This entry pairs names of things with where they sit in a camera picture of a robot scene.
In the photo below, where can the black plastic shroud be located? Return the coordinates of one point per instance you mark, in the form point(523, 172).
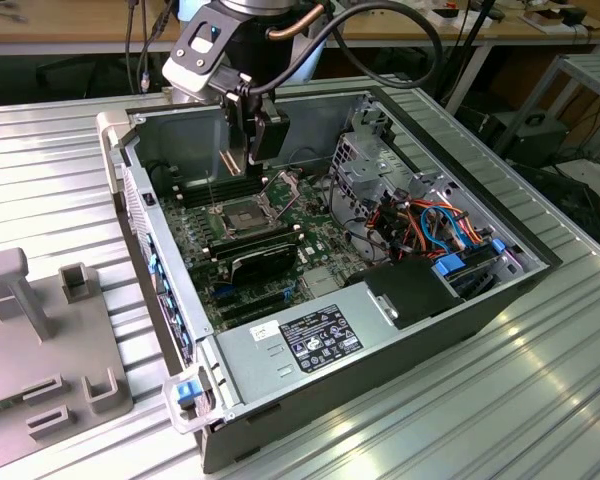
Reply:
point(410, 290)

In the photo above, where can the cardboard box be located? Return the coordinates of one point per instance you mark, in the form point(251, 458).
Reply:
point(545, 20)

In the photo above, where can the silver CPU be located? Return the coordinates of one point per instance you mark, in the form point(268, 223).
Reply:
point(237, 145)

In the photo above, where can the green motherboard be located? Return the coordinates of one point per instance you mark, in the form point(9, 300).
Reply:
point(325, 240)

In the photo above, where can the black graphics card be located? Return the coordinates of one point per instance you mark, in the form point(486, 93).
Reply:
point(262, 265)

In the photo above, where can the CPU socket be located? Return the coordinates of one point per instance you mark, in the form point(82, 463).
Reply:
point(242, 218)

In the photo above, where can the silver power supply unit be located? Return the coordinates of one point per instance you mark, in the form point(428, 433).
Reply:
point(260, 370)

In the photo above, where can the dark grey PC case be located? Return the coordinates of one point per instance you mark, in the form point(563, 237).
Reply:
point(480, 320)

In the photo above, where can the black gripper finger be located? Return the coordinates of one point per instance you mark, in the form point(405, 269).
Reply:
point(252, 140)

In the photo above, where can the blue case latch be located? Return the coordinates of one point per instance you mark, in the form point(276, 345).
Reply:
point(187, 392)

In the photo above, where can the silver drive cage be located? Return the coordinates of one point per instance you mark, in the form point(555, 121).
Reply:
point(360, 170)

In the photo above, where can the black RAM slot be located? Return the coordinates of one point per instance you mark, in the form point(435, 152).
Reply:
point(255, 248)
point(250, 239)
point(220, 196)
point(215, 186)

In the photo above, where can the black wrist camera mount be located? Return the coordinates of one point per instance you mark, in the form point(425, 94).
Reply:
point(272, 135)

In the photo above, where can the silver chipset heatsink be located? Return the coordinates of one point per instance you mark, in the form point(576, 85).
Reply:
point(322, 281)

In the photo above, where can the small blue clip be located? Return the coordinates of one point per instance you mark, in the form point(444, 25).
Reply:
point(497, 246)

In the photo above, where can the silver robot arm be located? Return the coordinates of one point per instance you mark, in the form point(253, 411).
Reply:
point(310, 60)

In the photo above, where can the black bag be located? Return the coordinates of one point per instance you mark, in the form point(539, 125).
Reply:
point(575, 200)

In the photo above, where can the thin metal locking lever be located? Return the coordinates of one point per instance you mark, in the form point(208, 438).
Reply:
point(211, 192)

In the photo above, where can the hard disk in blue carrier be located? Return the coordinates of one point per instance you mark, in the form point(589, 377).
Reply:
point(450, 264)

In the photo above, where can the grey metal shelf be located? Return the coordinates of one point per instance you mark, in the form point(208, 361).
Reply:
point(595, 67)

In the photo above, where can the grey parts rack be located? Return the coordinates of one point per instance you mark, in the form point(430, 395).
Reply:
point(30, 350)

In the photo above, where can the black expansion slot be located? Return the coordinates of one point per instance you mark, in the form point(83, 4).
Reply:
point(250, 301)
point(255, 314)

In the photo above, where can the wooden desk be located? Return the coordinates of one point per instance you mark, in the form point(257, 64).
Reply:
point(55, 25)

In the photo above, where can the blue expansion slot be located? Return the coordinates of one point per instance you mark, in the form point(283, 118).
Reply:
point(225, 289)

